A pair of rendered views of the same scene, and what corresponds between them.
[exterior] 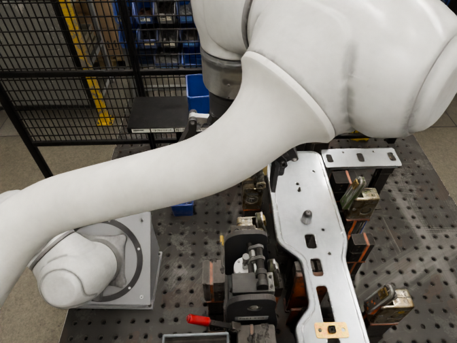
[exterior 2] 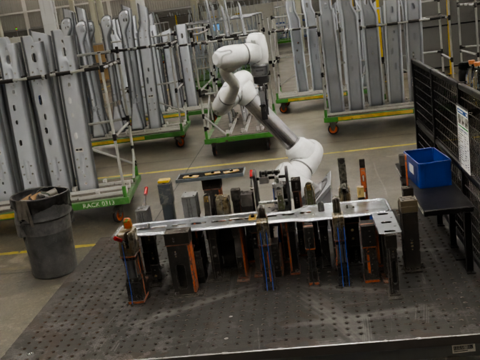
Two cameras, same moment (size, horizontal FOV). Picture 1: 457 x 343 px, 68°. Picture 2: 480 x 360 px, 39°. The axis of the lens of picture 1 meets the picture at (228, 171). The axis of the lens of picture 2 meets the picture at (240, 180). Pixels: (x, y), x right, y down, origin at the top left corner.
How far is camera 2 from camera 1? 3.49 m
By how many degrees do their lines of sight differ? 85
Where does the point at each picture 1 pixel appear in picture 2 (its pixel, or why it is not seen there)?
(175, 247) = not seen: hidden behind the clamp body
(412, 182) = (434, 318)
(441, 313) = (284, 315)
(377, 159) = (384, 226)
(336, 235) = (309, 217)
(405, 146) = not seen: outside the picture
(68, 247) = (295, 163)
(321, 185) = (352, 212)
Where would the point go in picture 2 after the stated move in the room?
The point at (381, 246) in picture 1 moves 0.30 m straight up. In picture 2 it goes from (345, 298) to (339, 235)
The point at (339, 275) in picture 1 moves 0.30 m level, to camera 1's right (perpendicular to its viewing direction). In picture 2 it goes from (282, 218) to (278, 239)
